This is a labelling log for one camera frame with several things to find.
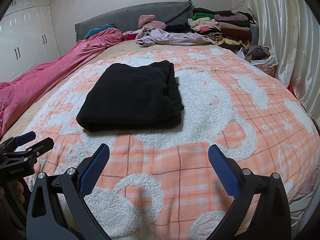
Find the left hand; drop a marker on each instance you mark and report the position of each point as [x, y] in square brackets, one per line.
[16, 192]

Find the pink velvet quilt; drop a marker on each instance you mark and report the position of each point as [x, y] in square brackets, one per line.
[18, 95]

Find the grey quilted headboard cover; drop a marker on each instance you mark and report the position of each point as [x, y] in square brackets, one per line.
[125, 19]

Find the stack of folded clothes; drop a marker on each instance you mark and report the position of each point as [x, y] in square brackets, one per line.
[232, 30]

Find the peach checked fleece blanket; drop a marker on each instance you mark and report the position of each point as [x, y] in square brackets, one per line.
[160, 184]

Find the pink fluffy garment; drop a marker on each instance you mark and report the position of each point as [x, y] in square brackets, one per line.
[150, 21]

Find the white satin curtain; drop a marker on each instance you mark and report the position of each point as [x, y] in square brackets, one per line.
[292, 31]

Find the white bag of clothes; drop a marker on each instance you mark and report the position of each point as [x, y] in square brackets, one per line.
[262, 57]

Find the blue garment by headboard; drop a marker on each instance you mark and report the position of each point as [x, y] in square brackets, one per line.
[98, 29]

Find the black long sleeve sweater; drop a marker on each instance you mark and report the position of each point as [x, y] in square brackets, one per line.
[133, 98]

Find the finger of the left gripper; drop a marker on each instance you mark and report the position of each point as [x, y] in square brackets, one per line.
[14, 142]
[31, 153]

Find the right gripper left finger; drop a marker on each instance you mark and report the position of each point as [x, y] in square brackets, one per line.
[45, 218]

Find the white wardrobe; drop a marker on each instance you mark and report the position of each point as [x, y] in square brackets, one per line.
[27, 37]

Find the lilac crumpled garment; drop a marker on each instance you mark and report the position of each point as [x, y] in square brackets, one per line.
[150, 36]

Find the beige bed sheet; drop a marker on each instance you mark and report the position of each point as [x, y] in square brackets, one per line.
[47, 99]

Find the red garment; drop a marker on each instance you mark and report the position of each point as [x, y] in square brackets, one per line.
[128, 36]

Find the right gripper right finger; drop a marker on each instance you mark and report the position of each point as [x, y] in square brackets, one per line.
[271, 219]

